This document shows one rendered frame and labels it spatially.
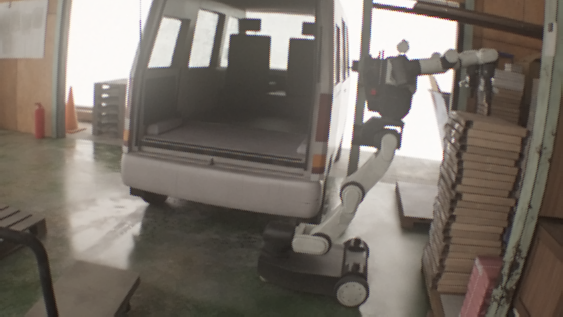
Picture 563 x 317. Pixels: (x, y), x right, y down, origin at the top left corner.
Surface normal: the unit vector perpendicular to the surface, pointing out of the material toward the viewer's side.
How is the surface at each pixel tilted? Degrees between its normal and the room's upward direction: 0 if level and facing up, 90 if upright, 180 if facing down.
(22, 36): 90
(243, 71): 93
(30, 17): 90
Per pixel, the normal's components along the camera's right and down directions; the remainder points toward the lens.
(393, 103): -0.19, 0.38
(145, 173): -0.27, 0.14
